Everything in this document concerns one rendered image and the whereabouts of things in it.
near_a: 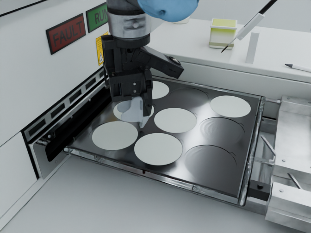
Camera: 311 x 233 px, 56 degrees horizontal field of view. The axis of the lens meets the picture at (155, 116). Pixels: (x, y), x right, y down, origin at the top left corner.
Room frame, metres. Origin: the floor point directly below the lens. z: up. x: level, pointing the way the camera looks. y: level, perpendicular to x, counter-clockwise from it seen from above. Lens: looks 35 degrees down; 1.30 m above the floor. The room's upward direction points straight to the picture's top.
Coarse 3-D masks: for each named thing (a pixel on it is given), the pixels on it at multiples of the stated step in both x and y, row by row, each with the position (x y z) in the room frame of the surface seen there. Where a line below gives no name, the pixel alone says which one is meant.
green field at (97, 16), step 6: (102, 6) 0.70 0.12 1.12; (90, 12) 0.66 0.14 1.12; (96, 12) 0.68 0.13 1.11; (102, 12) 0.70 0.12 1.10; (90, 18) 0.65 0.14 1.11; (96, 18) 0.68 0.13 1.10; (102, 18) 0.70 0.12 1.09; (90, 24) 0.65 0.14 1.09; (96, 24) 0.67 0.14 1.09; (90, 30) 0.65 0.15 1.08
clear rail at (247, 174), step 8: (264, 96) 0.66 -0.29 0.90; (264, 104) 0.62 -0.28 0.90; (256, 120) 0.55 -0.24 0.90; (256, 128) 0.52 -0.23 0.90; (256, 136) 0.49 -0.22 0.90; (256, 144) 0.47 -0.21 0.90; (248, 160) 0.42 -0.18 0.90; (248, 176) 0.38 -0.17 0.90; (248, 184) 0.36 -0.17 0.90; (240, 192) 0.34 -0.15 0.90
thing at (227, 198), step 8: (64, 152) 0.45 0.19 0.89; (72, 152) 0.44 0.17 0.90; (80, 152) 0.44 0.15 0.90; (96, 160) 0.42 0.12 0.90; (104, 160) 0.42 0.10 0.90; (112, 160) 0.42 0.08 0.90; (120, 168) 0.40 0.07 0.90; (128, 168) 0.40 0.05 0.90; (136, 168) 0.40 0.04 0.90; (144, 176) 0.38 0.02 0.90; (152, 176) 0.38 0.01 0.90; (160, 176) 0.38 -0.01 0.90; (168, 184) 0.36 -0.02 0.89; (176, 184) 0.36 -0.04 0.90; (184, 184) 0.36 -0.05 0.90; (192, 184) 0.36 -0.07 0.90; (200, 192) 0.34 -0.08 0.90; (208, 192) 0.34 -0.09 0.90; (216, 192) 0.34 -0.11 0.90; (224, 200) 0.33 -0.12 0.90; (232, 200) 0.32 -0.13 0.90; (240, 200) 0.32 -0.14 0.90
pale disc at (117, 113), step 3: (117, 105) 0.62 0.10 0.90; (114, 108) 0.61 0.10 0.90; (153, 108) 0.61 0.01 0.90; (114, 111) 0.59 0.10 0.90; (117, 111) 0.59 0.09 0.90; (153, 111) 0.59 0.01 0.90; (114, 114) 0.58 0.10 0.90; (117, 114) 0.58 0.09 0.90; (120, 114) 0.58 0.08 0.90; (117, 117) 0.57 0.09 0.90; (120, 117) 0.57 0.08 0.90
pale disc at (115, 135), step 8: (104, 128) 0.52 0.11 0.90; (112, 128) 0.52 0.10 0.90; (120, 128) 0.52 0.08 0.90; (128, 128) 0.52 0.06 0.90; (96, 136) 0.49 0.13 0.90; (104, 136) 0.49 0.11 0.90; (112, 136) 0.49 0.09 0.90; (120, 136) 0.49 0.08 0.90; (128, 136) 0.49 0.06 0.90; (136, 136) 0.49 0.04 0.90; (96, 144) 0.47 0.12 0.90; (104, 144) 0.47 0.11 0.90; (112, 144) 0.47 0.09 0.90; (120, 144) 0.47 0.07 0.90; (128, 144) 0.47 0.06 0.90
